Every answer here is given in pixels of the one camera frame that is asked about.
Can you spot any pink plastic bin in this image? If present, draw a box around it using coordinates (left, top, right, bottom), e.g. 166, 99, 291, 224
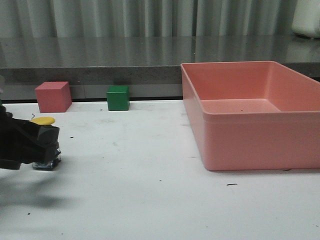
181, 61, 320, 171

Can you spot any grey curtain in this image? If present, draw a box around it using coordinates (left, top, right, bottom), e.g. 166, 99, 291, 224
0, 0, 297, 38

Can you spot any green cube right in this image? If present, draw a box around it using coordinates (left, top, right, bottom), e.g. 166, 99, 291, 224
106, 85, 130, 111

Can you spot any grey stone counter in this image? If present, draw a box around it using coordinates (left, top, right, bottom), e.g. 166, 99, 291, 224
0, 35, 320, 102

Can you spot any yellow push button switch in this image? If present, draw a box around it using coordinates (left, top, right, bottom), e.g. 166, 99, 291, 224
31, 116, 61, 171

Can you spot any white appliance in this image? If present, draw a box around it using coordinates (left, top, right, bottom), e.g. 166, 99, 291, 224
291, 0, 320, 39

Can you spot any pink cube back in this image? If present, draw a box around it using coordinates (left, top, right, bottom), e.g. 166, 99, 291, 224
34, 81, 72, 113

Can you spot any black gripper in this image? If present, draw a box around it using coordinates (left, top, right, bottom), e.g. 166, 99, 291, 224
0, 105, 61, 170

